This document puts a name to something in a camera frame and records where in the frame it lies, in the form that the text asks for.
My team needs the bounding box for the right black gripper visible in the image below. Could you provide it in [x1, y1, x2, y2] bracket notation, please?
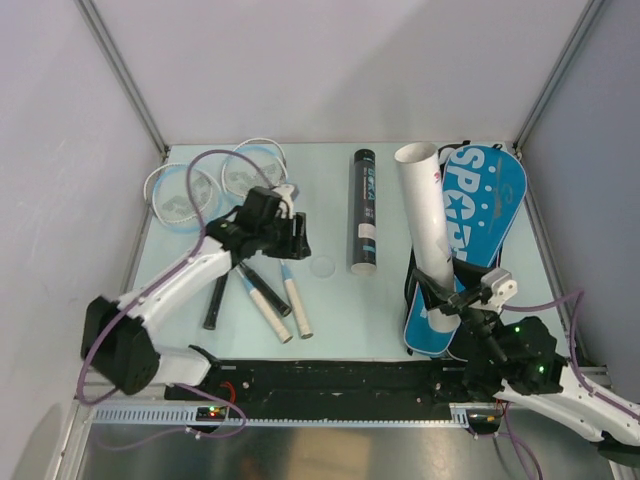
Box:
[412, 252, 507, 364]

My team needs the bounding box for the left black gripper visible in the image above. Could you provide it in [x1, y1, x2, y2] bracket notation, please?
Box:
[257, 211, 310, 261]

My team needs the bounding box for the blue racket white grip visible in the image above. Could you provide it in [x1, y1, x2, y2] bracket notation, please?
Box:
[221, 148, 315, 340]

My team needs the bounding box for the black shuttlecock tube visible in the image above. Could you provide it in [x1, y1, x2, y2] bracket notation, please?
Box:
[349, 149, 377, 276]

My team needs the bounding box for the blue racket bag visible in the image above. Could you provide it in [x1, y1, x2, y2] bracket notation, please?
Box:
[403, 140, 527, 358]

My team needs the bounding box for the white shuttlecock tube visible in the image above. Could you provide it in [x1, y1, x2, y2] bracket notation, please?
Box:
[394, 142, 460, 333]

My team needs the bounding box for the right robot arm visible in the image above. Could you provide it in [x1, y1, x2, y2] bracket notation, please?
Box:
[411, 264, 639, 468]

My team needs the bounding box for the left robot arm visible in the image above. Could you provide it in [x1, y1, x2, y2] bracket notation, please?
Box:
[81, 184, 311, 399]

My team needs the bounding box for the transparent tube cap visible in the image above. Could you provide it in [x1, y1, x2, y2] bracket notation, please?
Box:
[310, 256, 336, 279]

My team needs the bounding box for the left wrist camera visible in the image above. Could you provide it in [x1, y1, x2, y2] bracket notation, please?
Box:
[272, 183, 298, 219]

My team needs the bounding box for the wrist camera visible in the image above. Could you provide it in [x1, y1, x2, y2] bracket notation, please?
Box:
[480, 268, 518, 313]
[272, 183, 298, 219]

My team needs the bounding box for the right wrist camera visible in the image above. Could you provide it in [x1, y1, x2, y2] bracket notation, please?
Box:
[480, 268, 518, 313]

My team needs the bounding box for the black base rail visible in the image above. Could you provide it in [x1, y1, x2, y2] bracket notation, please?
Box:
[164, 357, 501, 421]

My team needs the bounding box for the white cable duct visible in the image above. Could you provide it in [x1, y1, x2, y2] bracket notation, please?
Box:
[92, 403, 471, 429]

